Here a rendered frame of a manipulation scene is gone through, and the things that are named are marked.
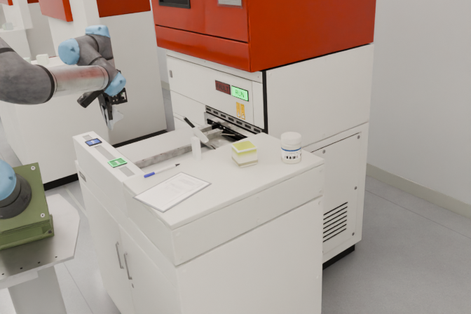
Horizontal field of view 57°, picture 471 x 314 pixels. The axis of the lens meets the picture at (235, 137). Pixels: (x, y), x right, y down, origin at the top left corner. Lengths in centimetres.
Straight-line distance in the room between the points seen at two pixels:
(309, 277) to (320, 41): 98
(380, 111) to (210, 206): 218
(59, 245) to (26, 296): 25
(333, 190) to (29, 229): 141
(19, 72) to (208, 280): 82
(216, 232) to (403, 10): 213
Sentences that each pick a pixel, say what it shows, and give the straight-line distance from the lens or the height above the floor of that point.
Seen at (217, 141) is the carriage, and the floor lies 88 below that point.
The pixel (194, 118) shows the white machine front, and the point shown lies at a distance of 228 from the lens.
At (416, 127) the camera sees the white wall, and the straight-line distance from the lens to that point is 316.
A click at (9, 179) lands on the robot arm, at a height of 110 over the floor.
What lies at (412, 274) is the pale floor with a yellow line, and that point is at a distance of 264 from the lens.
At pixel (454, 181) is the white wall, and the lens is 315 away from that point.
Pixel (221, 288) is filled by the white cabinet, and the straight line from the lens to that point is 149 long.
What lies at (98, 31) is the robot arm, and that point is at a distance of 151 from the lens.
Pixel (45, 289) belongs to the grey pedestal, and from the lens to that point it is 173.
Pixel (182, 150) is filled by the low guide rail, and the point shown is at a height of 84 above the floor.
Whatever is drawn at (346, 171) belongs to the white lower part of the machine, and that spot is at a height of 59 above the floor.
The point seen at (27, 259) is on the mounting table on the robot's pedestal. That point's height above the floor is 82.
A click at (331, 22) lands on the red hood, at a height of 136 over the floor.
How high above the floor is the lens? 166
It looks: 23 degrees down
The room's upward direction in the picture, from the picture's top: 4 degrees counter-clockwise
